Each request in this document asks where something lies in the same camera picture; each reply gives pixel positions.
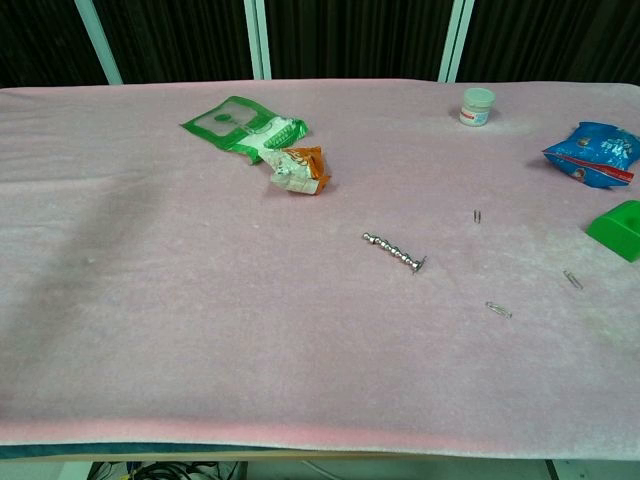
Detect silver metal chain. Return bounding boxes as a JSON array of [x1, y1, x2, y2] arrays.
[[361, 231, 424, 274]]

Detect orange white crumpled packet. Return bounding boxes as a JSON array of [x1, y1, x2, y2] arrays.
[[258, 145, 334, 197]]

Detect pink table cloth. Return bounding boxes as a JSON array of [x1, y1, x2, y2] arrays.
[[0, 78, 640, 460]]

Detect green white snack packet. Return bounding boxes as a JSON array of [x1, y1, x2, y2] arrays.
[[179, 95, 310, 166]]

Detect small white jar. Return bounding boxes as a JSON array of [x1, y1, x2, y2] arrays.
[[458, 87, 497, 128]]

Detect black fabric screen panel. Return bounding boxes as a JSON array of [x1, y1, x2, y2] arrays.
[[93, 0, 255, 85], [0, 0, 110, 90], [263, 0, 455, 81], [458, 0, 640, 85]]

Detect blue snack bag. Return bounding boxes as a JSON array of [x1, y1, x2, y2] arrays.
[[541, 120, 640, 191]]

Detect green plastic block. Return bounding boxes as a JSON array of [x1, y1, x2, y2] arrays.
[[585, 199, 640, 263]]

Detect teal pad under cloth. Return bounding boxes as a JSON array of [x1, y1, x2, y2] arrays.
[[0, 441, 301, 462]]

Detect white screen frame post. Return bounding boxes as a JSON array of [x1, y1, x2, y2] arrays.
[[243, 0, 273, 81], [437, 0, 475, 84], [73, 0, 124, 86]]

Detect black floor cables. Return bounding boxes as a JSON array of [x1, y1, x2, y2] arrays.
[[89, 460, 241, 480]]

